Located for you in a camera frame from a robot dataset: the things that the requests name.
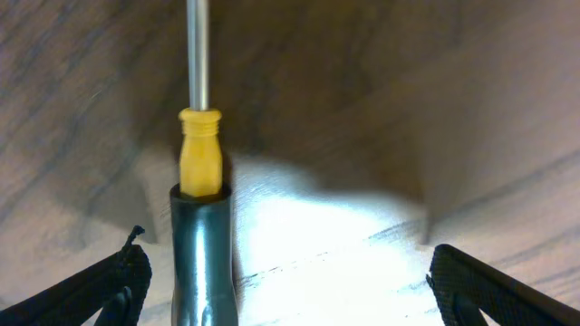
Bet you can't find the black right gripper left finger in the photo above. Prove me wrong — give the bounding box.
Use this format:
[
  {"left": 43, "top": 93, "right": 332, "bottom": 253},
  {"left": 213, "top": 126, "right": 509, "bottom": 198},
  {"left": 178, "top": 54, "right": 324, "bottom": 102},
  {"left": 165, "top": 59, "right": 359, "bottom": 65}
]
[{"left": 1, "top": 225, "right": 152, "bottom": 326}]

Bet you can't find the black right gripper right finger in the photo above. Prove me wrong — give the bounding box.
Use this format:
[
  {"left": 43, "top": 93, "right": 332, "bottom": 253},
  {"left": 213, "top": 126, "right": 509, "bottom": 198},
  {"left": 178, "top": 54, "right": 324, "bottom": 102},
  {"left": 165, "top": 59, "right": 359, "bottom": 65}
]
[{"left": 426, "top": 244, "right": 579, "bottom": 326}]

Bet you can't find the black yellow screwdriver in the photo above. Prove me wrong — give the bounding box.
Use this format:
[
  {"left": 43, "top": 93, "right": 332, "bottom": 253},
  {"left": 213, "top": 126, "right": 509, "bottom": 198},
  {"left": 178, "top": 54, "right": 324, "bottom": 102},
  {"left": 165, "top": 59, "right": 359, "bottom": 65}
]
[{"left": 169, "top": 0, "right": 238, "bottom": 326}]

